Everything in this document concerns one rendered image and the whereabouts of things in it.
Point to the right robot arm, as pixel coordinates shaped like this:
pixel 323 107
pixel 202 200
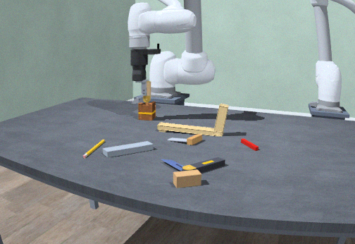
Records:
pixel 166 71

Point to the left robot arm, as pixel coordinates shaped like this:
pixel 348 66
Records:
pixel 329 81

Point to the red flat bar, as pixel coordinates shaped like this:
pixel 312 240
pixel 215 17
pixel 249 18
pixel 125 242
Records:
pixel 249 144

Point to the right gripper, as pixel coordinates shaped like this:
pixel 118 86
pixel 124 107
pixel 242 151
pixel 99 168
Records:
pixel 139 59

